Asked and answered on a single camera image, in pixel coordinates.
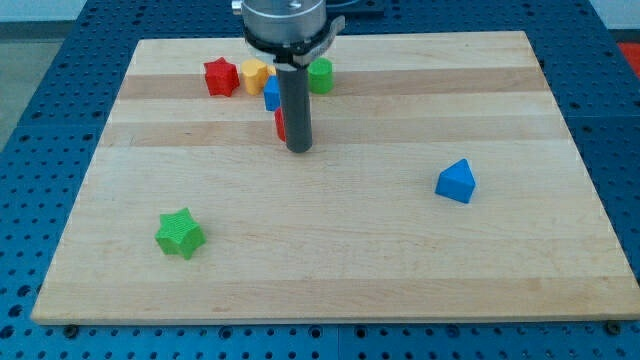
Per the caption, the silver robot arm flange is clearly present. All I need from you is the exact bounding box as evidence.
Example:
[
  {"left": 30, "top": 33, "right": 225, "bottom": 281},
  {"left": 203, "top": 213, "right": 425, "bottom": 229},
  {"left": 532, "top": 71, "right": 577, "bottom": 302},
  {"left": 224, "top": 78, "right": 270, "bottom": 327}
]
[{"left": 231, "top": 0, "right": 346, "bottom": 69}]

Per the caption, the red circle block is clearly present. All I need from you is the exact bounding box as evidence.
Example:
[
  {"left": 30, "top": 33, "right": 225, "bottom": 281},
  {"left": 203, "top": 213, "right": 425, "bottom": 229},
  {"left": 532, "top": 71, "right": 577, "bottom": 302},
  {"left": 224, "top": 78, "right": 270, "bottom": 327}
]
[{"left": 274, "top": 107, "right": 286, "bottom": 142}]

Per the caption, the red star block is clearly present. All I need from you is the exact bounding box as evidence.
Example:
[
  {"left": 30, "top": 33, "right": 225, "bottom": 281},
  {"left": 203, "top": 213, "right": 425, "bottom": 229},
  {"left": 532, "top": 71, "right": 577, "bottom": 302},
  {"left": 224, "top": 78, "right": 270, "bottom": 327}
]
[{"left": 203, "top": 57, "right": 240, "bottom": 97}]

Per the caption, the green star block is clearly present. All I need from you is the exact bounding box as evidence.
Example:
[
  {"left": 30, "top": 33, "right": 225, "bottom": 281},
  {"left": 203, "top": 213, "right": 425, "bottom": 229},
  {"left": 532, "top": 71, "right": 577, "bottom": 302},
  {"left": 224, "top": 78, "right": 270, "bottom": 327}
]
[{"left": 155, "top": 208, "right": 206, "bottom": 260}]

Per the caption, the light wooden board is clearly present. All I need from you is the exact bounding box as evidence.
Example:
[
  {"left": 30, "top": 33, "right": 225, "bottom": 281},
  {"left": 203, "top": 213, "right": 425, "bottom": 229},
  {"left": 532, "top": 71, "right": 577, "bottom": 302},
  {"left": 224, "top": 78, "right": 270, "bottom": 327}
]
[{"left": 31, "top": 31, "right": 639, "bottom": 325}]

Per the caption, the blue cube block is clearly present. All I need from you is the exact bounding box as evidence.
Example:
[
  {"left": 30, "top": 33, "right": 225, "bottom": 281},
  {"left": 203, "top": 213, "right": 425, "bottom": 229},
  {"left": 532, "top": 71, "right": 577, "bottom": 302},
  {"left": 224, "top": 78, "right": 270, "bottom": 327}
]
[{"left": 263, "top": 75, "right": 280, "bottom": 111}]

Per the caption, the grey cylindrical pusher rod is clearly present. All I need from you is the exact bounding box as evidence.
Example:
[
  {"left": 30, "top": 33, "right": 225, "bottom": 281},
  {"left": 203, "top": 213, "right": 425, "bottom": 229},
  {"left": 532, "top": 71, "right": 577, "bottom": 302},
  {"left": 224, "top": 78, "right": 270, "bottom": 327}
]
[{"left": 276, "top": 66, "right": 313, "bottom": 153}]

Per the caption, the green cylinder block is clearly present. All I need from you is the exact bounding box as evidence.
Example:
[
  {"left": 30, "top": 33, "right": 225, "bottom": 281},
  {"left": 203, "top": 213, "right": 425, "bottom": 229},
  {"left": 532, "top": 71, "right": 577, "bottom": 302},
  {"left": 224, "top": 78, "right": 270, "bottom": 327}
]
[{"left": 308, "top": 57, "right": 334, "bottom": 94}]

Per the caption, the yellow heart block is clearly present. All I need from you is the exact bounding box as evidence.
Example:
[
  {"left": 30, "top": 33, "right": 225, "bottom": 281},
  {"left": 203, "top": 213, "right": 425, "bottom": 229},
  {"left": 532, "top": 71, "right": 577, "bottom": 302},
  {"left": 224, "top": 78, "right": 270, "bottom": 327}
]
[{"left": 241, "top": 59, "right": 269, "bottom": 95}]

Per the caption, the blue triangle block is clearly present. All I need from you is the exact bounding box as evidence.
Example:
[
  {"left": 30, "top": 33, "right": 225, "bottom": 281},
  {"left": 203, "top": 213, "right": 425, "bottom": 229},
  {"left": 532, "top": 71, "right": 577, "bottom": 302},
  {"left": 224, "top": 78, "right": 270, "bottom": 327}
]
[{"left": 435, "top": 158, "right": 476, "bottom": 204}]

